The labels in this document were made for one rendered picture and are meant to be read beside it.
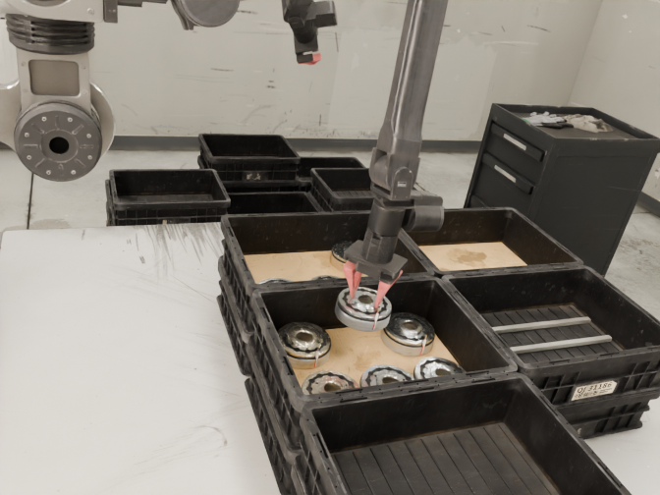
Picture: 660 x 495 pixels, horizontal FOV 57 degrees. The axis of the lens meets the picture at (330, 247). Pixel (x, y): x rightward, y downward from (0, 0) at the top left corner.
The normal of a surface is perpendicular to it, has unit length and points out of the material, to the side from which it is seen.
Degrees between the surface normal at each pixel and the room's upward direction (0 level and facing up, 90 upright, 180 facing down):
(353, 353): 0
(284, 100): 90
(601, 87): 90
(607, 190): 90
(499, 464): 0
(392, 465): 0
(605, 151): 90
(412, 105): 78
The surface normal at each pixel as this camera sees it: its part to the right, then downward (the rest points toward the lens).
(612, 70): -0.93, 0.05
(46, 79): 0.35, 0.50
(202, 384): 0.14, -0.86
